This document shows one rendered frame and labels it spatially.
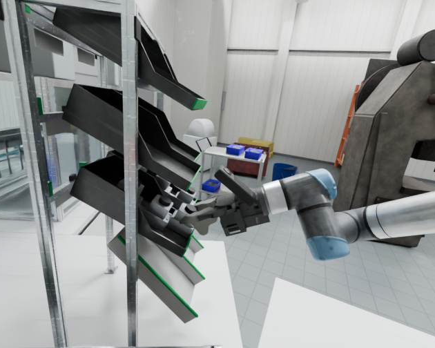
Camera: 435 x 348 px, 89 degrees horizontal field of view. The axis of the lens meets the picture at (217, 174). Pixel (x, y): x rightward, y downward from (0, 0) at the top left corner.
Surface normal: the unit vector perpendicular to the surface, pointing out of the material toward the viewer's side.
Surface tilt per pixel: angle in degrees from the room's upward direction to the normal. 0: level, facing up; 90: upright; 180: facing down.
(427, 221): 102
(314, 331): 0
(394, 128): 90
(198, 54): 90
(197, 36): 90
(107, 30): 90
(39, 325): 0
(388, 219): 82
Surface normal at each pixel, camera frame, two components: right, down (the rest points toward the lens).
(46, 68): 0.08, 0.31
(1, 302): 0.11, -0.95
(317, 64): -0.39, 0.24
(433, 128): -0.15, 0.28
